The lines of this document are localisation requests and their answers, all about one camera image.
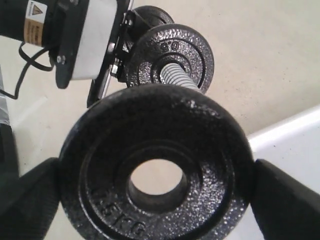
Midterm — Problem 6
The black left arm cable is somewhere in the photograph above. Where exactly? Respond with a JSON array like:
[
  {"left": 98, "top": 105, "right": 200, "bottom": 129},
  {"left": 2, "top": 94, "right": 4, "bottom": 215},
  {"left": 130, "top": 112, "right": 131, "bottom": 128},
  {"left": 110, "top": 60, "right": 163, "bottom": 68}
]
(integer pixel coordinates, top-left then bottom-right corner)
[{"left": 0, "top": 41, "right": 55, "bottom": 101}]

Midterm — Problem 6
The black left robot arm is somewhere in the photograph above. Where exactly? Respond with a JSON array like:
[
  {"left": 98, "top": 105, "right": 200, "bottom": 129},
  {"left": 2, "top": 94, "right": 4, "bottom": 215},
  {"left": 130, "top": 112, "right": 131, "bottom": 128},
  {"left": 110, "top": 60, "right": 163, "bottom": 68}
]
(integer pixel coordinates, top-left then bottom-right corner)
[{"left": 0, "top": 0, "right": 151, "bottom": 106}]

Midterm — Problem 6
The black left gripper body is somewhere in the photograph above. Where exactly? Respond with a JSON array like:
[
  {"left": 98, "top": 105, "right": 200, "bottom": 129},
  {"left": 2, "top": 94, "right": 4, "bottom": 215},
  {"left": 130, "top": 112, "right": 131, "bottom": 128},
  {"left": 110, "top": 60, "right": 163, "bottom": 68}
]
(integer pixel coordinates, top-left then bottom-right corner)
[{"left": 86, "top": 9, "right": 150, "bottom": 108}]

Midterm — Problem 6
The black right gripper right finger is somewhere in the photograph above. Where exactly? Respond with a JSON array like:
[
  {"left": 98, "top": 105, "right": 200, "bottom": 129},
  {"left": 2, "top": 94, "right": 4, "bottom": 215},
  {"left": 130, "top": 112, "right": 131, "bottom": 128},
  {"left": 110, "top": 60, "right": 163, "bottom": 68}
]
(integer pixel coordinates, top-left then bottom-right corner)
[{"left": 250, "top": 159, "right": 320, "bottom": 240}]

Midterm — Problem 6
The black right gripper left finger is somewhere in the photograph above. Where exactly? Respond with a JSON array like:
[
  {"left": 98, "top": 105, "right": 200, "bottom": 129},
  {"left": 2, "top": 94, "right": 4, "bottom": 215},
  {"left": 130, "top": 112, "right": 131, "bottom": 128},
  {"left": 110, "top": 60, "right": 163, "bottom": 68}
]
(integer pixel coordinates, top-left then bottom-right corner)
[{"left": 0, "top": 157, "right": 61, "bottom": 240}]

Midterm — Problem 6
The chrome threaded dumbbell bar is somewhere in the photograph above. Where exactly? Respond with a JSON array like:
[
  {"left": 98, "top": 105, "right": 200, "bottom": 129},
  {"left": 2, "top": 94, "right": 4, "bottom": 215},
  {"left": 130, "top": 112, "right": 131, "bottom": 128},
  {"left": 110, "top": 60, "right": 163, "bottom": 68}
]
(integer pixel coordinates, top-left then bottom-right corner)
[{"left": 160, "top": 63, "right": 200, "bottom": 92}]

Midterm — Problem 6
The black weight plate end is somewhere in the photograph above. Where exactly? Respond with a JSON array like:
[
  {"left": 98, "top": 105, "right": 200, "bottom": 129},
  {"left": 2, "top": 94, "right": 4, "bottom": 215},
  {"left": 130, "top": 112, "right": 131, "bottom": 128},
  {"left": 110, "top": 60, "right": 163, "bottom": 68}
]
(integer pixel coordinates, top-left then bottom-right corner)
[{"left": 123, "top": 23, "right": 215, "bottom": 93}]

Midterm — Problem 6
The white rectangular plastic tray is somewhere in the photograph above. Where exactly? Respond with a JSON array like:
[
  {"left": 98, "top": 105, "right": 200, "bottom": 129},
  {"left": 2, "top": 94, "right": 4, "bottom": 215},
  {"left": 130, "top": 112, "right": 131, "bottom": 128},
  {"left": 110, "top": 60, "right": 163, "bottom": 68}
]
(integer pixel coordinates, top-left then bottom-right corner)
[{"left": 229, "top": 107, "right": 320, "bottom": 240}]

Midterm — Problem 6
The black weight plate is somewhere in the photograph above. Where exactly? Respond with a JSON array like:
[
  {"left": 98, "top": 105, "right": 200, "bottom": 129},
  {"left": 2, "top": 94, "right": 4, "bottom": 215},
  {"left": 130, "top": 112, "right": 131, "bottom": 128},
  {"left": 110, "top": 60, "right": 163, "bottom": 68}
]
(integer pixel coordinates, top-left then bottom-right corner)
[
  {"left": 59, "top": 84, "right": 254, "bottom": 240},
  {"left": 127, "top": 5, "right": 175, "bottom": 43}
]

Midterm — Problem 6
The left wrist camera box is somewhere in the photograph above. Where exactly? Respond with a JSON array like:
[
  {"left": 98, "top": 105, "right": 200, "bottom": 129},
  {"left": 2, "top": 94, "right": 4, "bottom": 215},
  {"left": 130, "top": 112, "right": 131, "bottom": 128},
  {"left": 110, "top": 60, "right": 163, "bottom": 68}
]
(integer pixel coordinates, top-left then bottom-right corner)
[{"left": 55, "top": 0, "right": 118, "bottom": 89}]

